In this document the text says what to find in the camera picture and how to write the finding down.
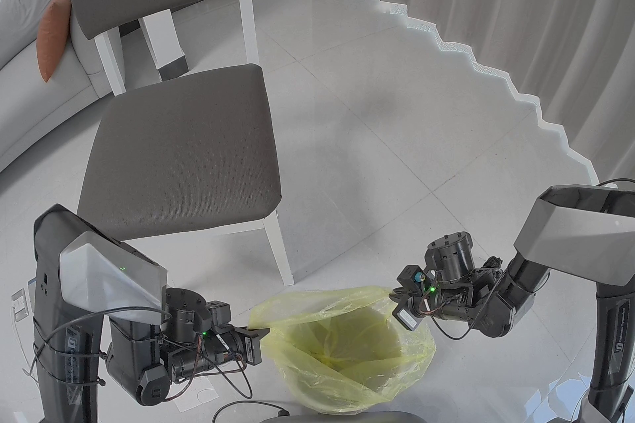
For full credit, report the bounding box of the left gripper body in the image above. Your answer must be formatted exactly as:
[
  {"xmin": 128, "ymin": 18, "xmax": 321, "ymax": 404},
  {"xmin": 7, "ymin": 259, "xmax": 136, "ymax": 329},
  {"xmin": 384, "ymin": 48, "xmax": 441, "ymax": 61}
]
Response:
[{"xmin": 213, "ymin": 327, "xmax": 265, "ymax": 367}]

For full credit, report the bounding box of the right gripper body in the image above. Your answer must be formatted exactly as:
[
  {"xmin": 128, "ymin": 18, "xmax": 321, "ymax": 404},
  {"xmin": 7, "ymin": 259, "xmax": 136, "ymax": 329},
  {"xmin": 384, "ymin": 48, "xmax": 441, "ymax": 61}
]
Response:
[{"xmin": 393, "ymin": 297, "xmax": 449, "ymax": 331}]

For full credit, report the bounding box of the yellow plastic bag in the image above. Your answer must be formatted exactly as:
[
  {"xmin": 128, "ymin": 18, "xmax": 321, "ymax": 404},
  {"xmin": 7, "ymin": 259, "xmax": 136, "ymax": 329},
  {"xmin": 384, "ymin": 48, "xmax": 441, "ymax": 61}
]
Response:
[{"xmin": 246, "ymin": 285, "xmax": 437, "ymax": 413}]

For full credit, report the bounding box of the grey padded white chair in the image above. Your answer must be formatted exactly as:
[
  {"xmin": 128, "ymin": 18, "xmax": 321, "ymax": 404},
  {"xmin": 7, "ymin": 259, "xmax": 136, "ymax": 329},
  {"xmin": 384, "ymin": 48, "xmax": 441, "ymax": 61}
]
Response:
[{"xmin": 69, "ymin": 0, "xmax": 296, "ymax": 287}]

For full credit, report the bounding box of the pale grey sofa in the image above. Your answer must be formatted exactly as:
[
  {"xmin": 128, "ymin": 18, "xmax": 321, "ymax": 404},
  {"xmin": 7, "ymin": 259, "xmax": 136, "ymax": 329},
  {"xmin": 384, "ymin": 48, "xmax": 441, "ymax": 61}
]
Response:
[{"xmin": 0, "ymin": 0, "xmax": 125, "ymax": 174}]

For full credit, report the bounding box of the orange pillow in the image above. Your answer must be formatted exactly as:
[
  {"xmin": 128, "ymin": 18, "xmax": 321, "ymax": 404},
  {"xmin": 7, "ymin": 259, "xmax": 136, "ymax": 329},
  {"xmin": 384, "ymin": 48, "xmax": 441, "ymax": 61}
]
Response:
[{"xmin": 37, "ymin": 0, "xmax": 76, "ymax": 83}]

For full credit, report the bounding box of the grey pillow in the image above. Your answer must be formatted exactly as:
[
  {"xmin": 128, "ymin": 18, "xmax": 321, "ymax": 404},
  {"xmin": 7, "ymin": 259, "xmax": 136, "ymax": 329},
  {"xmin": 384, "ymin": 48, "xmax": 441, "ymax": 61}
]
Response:
[{"xmin": 0, "ymin": 0, "xmax": 69, "ymax": 65}]

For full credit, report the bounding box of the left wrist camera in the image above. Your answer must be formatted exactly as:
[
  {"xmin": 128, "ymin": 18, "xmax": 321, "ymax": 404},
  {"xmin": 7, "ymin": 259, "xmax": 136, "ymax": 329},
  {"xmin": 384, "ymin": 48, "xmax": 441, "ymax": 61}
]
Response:
[{"xmin": 207, "ymin": 301, "xmax": 232, "ymax": 328}]

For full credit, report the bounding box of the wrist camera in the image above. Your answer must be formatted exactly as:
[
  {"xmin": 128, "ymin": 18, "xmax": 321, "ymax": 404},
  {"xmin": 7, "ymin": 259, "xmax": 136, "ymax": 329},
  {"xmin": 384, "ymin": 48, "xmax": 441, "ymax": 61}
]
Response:
[
  {"xmin": 400, "ymin": 265, "xmax": 423, "ymax": 289},
  {"xmin": 207, "ymin": 301, "xmax": 232, "ymax": 328}
]

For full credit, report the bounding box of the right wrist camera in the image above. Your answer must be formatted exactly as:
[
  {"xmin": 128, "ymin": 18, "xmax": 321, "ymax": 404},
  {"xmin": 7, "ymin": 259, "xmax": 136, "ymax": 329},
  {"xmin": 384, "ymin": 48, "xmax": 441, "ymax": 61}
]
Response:
[{"xmin": 400, "ymin": 265, "xmax": 423, "ymax": 289}]

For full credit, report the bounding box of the black cable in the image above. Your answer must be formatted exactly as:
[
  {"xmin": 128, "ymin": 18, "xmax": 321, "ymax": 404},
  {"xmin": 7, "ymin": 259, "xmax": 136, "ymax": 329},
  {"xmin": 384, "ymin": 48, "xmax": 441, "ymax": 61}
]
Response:
[{"xmin": 212, "ymin": 400, "xmax": 290, "ymax": 423}]

